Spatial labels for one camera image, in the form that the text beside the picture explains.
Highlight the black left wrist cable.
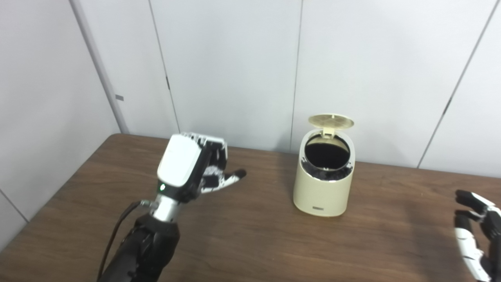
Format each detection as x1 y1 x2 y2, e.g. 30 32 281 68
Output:
96 201 157 282

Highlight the cream round bin lid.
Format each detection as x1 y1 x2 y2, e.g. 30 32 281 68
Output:
308 114 355 138

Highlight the white paper ball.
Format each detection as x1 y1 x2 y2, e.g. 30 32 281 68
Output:
204 164 225 179

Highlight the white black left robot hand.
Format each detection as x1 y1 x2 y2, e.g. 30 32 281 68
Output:
157 132 247 204

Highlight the cream-colored round bin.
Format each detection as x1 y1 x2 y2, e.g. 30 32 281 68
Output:
293 129 356 217

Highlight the gray wall corner strip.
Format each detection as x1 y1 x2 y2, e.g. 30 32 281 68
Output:
70 0 130 134

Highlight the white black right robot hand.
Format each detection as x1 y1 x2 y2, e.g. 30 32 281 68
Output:
453 190 501 282

